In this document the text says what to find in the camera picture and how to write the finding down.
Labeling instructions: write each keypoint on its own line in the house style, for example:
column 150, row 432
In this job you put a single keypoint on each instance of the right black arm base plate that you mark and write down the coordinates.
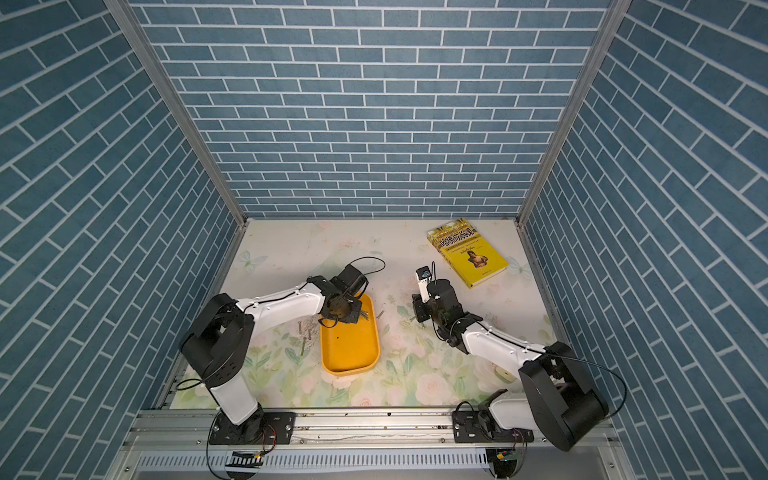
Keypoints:
column 476, row 427

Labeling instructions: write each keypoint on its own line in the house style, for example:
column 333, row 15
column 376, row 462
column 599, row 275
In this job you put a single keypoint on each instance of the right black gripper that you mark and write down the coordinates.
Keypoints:
column 421, row 315

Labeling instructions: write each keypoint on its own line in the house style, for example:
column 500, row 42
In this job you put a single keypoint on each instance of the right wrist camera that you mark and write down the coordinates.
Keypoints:
column 424, row 277

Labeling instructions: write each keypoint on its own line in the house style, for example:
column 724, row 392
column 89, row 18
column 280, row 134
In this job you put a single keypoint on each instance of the white slotted cable duct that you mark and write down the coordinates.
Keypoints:
column 300, row 461

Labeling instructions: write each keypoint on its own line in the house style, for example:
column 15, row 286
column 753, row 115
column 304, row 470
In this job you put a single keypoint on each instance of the aluminium mounting rail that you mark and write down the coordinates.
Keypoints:
column 375, row 427

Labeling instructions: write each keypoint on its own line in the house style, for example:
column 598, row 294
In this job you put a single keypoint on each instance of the placed silver screws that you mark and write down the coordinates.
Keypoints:
column 308, row 330

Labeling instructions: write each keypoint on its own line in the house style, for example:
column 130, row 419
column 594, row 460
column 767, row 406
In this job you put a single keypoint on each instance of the yellow paperback book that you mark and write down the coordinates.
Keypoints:
column 470, row 255

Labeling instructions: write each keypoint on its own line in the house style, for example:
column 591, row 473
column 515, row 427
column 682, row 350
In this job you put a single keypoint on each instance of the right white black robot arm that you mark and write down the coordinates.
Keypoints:
column 561, row 393

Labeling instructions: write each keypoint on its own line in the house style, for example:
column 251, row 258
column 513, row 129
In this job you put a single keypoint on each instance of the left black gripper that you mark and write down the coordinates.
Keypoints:
column 353, row 317

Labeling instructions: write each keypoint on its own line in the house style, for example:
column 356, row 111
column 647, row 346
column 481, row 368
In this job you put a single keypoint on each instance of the yellow plastic storage tray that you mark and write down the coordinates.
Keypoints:
column 348, row 349

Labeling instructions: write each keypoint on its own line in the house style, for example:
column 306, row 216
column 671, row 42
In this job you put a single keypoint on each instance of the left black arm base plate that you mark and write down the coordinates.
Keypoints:
column 263, row 427

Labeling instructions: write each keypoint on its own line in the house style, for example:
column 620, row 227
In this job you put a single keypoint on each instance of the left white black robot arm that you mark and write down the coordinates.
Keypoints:
column 217, row 343

